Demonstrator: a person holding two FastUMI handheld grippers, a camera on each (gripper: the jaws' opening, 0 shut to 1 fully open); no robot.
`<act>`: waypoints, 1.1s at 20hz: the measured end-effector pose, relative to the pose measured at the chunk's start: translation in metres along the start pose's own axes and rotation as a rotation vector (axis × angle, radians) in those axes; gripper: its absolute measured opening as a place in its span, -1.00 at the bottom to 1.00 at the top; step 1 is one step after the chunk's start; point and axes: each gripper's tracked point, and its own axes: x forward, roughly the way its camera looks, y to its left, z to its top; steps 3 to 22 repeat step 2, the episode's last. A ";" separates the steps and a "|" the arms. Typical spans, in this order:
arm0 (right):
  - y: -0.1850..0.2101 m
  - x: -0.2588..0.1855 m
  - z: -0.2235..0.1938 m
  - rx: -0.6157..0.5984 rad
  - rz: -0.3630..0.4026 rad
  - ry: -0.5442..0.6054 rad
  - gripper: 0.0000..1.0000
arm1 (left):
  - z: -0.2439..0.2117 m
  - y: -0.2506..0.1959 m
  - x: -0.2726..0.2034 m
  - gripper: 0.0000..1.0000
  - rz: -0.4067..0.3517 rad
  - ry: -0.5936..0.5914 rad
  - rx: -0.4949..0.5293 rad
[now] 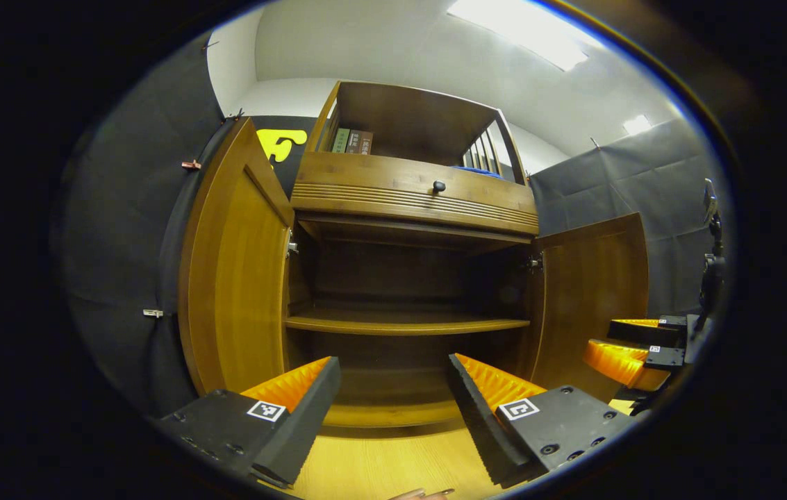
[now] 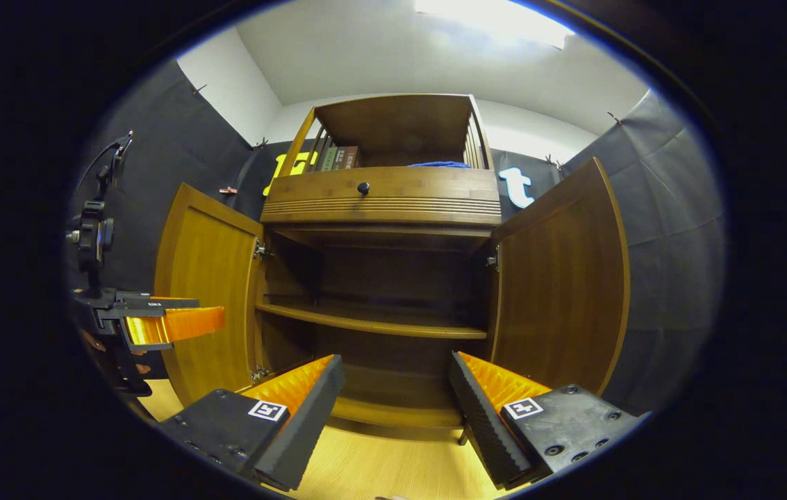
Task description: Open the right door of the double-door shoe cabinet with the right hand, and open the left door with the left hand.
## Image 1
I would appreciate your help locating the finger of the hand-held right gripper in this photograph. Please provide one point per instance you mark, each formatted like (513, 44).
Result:
(643, 333)
(615, 362)

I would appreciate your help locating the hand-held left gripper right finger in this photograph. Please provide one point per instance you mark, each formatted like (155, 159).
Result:
(476, 423)

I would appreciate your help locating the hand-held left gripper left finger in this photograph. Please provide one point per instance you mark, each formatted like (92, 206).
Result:
(299, 430)

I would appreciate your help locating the wooden shoe cabinet door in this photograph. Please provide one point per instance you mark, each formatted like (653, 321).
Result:
(240, 278)
(587, 292)

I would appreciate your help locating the wooden cabinet shelf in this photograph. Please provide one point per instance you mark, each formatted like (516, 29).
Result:
(400, 323)

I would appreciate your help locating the metal door hinge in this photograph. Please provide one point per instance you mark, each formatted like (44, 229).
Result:
(292, 244)
(534, 262)

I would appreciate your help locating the small ceiling light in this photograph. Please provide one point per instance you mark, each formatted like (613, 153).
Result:
(637, 125)

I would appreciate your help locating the silver clip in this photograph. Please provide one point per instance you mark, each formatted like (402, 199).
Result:
(153, 313)

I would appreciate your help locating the blue cloth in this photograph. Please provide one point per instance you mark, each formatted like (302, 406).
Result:
(480, 171)

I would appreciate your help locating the black backdrop cloth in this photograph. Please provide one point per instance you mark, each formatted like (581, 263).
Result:
(115, 243)

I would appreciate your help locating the wooden drawer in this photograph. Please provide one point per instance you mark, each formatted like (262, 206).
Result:
(379, 177)

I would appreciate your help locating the red clip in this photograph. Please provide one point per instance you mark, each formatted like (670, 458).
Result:
(191, 165)

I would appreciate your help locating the green book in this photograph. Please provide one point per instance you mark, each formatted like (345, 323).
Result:
(341, 141)

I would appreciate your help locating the brown book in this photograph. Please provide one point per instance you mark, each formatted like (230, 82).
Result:
(360, 142)

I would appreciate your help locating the ceiling light panel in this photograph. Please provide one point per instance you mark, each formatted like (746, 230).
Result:
(525, 31)

